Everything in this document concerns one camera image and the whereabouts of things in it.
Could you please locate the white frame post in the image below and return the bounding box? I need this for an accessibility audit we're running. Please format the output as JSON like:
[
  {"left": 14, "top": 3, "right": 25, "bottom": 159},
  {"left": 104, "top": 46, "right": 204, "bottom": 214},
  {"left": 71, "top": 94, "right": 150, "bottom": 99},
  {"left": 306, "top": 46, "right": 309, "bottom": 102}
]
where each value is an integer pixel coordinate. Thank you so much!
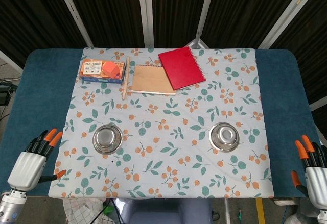
[
  {"left": 137, "top": 0, "right": 155, "bottom": 48},
  {"left": 53, "top": 0, "right": 94, "bottom": 48},
  {"left": 188, "top": 0, "right": 218, "bottom": 49},
  {"left": 258, "top": 0, "right": 319, "bottom": 49}
]

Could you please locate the teal blue table cover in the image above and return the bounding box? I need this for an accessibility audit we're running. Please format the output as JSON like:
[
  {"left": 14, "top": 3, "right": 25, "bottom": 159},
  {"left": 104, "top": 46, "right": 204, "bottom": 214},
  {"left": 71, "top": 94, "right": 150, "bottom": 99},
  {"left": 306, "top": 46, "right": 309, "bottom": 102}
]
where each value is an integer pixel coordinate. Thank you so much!
[{"left": 0, "top": 48, "right": 327, "bottom": 198}]

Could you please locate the orange and blue snack box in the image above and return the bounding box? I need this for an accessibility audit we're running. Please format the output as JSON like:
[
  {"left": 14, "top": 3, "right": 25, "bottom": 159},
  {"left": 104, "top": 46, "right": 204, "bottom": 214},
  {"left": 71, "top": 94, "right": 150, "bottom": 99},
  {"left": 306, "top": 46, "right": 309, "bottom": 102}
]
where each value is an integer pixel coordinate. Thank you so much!
[{"left": 78, "top": 59, "right": 127, "bottom": 85}]

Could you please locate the small metal bowl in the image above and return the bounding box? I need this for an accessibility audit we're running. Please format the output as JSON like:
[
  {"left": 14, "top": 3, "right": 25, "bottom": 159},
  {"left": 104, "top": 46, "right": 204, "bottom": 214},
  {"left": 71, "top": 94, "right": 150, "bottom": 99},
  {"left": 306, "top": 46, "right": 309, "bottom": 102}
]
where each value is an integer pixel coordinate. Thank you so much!
[
  {"left": 92, "top": 123, "right": 123, "bottom": 155},
  {"left": 208, "top": 122, "right": 241, "bottom": 153}
]

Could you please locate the floral fruit print tablecloth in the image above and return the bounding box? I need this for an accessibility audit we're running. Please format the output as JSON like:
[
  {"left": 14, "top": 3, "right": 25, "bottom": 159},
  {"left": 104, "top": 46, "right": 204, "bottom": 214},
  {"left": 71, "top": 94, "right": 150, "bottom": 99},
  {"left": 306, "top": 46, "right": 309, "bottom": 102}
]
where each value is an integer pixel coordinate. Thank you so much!
[{"left": 48, "top": 46, "right": 275, "bottom": 199}]

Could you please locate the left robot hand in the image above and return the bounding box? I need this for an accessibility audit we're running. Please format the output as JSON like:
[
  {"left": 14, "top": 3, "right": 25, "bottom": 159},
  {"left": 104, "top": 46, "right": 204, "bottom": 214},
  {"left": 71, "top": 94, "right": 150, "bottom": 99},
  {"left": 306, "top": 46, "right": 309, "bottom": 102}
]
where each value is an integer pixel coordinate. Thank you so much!
[{"left": 7, "top": 129, "right": 67, "bottom": 192}]

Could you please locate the grey-blue robot torso base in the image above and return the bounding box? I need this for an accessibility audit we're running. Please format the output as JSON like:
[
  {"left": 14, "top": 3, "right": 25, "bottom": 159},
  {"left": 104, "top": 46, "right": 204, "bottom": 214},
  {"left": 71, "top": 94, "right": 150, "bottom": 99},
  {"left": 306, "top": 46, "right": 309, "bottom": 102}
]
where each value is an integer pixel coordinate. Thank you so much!
[{"left": 120, "top": 198, "right": 213, "bottom": 224}]

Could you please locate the wooden stick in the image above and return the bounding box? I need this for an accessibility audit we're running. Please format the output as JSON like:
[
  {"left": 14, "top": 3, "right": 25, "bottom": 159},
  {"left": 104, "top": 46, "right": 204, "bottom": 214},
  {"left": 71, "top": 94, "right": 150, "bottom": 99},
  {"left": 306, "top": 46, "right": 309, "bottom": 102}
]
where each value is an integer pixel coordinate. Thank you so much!
[{"left": 121, "top": 56, "right": 131, "bottom": 101}]

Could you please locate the black device with cables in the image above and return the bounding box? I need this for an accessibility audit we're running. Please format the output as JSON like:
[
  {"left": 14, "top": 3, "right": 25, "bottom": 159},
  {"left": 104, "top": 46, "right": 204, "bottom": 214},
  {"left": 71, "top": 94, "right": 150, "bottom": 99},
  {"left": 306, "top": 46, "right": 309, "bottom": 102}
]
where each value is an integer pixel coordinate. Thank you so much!
[{"left": 0, "top": 80, "right": 19, "bottom": 106}]

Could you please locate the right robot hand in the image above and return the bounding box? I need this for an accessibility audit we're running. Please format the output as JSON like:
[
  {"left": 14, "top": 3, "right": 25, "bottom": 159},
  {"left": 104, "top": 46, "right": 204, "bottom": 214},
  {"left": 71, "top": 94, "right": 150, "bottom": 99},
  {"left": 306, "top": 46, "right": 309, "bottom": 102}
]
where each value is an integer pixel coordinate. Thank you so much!
[{"left": 291, "top": 135, "right": 327, "bottom": 211}]

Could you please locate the red spiral notebook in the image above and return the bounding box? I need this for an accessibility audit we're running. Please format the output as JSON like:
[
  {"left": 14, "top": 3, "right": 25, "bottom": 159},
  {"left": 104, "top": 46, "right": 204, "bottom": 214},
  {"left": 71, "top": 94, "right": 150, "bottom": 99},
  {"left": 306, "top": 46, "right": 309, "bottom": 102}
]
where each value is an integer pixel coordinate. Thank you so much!
[{"left": 158, "top": 46, "right": 207, "bottom": 91}]

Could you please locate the brown kraft notebook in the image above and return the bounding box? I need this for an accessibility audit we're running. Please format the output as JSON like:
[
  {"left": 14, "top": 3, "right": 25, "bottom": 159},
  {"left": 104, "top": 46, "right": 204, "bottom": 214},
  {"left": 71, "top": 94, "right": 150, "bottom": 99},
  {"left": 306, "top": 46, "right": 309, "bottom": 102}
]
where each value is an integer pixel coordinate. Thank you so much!
[{"left": 130, "top": 64, "right": 177, "bottom": 96}]

